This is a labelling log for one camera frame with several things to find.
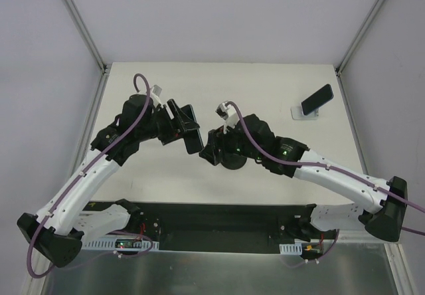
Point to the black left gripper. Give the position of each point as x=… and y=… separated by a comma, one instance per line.
x=171, y=121

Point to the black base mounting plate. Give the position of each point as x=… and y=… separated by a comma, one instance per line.
x=256, y=229

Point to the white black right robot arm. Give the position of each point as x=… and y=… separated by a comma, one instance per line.
x=376, y=205

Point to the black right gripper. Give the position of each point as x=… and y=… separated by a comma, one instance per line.
x=220, y=147

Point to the white folding phone stand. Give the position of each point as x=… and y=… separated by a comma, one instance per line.
x=298, y=115

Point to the blue smartphone black screen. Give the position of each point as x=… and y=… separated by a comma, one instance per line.
x=317, y=99

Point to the black round-base phone holder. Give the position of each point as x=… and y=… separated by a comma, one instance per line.
x=233, y=161

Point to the left white cable duct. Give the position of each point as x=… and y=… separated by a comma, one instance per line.
x=120, y=244

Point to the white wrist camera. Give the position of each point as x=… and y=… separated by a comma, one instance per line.
x=155, y=92
x=228, y=113

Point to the teal smartphone black screen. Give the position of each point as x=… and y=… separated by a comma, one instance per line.
x=193, y=140

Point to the left aluminium frame post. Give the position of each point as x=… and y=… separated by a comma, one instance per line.
x=83, y=31

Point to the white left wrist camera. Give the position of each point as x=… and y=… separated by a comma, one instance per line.
x=155, y=92

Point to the right aluminium frame post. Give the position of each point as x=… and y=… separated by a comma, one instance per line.
x=361, y=33

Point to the right white cable duct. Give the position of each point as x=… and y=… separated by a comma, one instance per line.
x=291, y=249

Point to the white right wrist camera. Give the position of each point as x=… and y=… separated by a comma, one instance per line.
x=228, y=113

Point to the aluminium frame post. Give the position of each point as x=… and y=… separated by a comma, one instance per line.
x=83, y=31
x=361, y=33

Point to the white cable duct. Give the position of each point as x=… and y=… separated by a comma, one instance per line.
x=291, y=249
x=120, y=244

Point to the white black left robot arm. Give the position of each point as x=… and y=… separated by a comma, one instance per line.
x=57, y=231

